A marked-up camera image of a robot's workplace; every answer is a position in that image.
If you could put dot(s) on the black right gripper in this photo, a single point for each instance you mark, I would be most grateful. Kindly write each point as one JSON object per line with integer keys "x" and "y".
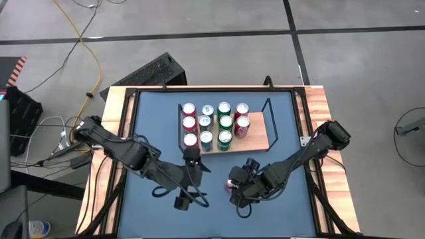
{"x": 257, "y": 186}

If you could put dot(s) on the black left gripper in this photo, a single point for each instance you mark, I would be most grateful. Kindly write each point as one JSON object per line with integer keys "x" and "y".
{"x": 191, "y": 177}

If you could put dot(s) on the red Coca-Cola can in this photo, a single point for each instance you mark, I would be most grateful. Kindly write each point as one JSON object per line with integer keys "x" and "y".
{"x": 242, "y": 124}
{"x": 242, "y": 109}
{"x": 229, "y": 186}

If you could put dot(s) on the red Fanta can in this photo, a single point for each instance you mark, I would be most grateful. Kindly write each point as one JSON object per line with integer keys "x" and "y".
{"x": 190, "y": 140}
{"x": 189, "y": 109}
{"x": 189, "y": 123}

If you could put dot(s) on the slim blue silver can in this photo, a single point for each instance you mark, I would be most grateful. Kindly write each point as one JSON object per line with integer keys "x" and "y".
{"x": 204, "y": 122}
{"x": 206, "y": 137}
{"x": 208, "y": 110}

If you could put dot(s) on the green Sprite can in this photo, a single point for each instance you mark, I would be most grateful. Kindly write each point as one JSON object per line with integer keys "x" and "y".
{"x": 225, "y": 122}
{"x": 224, "y": 137}
{"x": 224, "y": 108}

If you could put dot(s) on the wooden shelf black frame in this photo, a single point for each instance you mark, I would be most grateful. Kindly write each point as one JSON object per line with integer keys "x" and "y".
{"x": 259, "y": 139}

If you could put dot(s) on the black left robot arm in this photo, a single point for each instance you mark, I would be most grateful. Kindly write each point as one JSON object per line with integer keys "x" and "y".
{"x": 129, "y": 152}

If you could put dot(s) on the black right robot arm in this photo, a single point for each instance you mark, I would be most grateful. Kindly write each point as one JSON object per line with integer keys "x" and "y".
{"x": 299, "y": 159}

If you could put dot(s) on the blue table mat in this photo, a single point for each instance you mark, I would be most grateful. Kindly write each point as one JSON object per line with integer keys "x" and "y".
{"x": 149, "y": 116}

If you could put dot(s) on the black perforated computer case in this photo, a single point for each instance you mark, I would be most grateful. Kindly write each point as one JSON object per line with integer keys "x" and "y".
{"x": 149, "y": 74}

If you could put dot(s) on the black desk foot bar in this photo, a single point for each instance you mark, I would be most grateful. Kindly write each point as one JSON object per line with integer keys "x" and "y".
{"x": 50, "y": 186}

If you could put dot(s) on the white blue canister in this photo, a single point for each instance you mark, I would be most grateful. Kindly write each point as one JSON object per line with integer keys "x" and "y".
{"x": 39, "y": 229}

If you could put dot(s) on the black fabric crate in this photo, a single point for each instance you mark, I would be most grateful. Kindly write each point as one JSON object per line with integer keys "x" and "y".
{"x": 23, "y": 116}

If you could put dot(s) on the black round object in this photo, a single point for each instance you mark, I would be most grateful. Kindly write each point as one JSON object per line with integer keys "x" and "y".
{"x": 10, "y": 232}

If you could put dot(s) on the grey monitor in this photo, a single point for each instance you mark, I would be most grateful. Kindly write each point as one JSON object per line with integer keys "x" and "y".
{"x": 4, "y": 146}

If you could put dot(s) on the black box orange striped edge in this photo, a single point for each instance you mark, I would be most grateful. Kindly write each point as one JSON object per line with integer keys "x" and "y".
{"x": 10, "y": 68}

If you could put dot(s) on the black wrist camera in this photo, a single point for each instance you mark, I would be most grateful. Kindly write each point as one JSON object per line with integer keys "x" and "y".
{"x": 252, "y": 164}

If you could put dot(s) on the silver metal bracket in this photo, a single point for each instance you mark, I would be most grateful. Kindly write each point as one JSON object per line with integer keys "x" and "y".
{"x": 305, "y": 141}

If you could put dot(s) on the black table frame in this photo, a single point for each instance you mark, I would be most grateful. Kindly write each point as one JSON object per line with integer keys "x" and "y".
{"x": 232, "y": 89}

